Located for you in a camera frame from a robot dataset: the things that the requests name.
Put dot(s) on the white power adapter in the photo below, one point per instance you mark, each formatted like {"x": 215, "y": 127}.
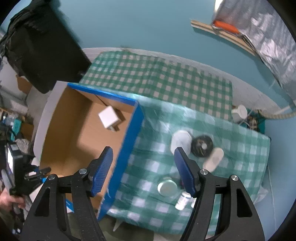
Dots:
{"x": 109, "y": 118}

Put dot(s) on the orange tool handle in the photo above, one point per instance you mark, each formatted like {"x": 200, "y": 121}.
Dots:
{"x": 226, "y": 27}

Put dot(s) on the green round tin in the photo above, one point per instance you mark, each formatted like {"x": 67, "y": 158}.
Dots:
{"x": 167, "y": 187}

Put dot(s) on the black bag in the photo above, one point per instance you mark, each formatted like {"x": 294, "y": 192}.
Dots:
{"x": 39, "y": 47}

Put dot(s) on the blue-edged cardboard box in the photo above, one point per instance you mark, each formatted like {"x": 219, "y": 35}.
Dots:
{"x": 70, "y": 135}

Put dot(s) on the silver foil sheet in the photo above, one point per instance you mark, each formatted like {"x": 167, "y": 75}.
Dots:
{"x": 267, "y": 33}

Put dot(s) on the person's left hand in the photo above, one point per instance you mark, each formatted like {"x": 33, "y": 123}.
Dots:
{"x": 7, "y": 201}

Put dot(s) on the white oval case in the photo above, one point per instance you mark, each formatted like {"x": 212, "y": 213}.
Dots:
{"x": 216, "y": 156}

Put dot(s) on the white octagonal container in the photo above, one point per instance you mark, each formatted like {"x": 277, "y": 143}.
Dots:
{"x": 181, "y": 138}

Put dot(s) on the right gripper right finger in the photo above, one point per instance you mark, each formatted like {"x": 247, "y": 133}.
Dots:
{"x": 238, "y": 218}

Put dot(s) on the striped black white cloth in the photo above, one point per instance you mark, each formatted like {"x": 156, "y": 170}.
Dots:
{"x": 25, "y": 146}

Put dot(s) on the black round tin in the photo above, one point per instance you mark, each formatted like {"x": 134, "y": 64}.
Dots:
{"x": 202, "y": 146}

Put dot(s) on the white cup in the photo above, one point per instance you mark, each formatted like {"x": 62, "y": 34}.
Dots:
{"x": 239, "y": 113}

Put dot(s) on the green checkered tablecloth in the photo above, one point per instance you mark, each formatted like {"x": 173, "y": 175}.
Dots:
{"x": 173, "y": 96}

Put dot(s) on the white pill bottle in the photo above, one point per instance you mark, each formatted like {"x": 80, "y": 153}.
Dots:
{"x": 183, "y": 200}

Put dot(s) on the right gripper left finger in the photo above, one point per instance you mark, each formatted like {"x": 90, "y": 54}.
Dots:
{"x": 47, "y": 218}

